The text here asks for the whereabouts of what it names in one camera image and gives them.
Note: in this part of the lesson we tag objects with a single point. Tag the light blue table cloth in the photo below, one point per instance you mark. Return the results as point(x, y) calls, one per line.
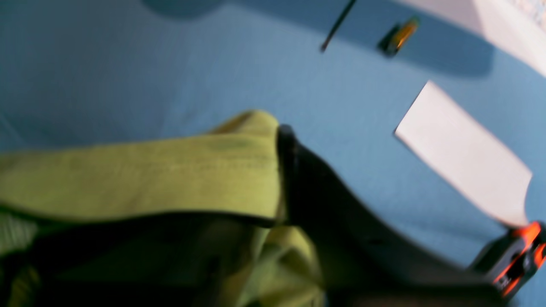
point(83, 73)

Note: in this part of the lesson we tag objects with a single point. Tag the white paper card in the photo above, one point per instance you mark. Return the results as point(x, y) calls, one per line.
point(466, 155)

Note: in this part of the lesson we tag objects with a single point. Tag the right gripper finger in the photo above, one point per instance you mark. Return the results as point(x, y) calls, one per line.
point(364, 262)

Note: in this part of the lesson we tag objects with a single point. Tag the olive green t-shirt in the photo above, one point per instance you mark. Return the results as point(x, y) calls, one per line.
point(190, 222)

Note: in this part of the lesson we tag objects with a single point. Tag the black tweezers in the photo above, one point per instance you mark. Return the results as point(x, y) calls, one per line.
point(337, 25)

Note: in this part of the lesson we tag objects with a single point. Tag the orange grey utility knife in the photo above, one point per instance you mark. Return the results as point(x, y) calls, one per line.
point(511, 260)

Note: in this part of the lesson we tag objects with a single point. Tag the small green battery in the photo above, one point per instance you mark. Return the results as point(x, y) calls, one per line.
point(398, 37)

